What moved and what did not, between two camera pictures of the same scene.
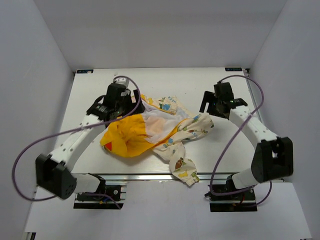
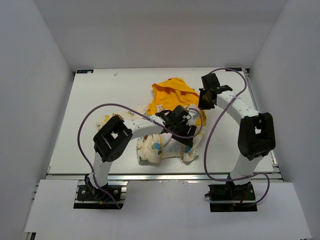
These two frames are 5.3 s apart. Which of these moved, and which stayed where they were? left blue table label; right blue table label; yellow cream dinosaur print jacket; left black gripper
Moved: left black gripper; yellow cream dinosaur print jacket
Stayed: left blue table label; right blue table label
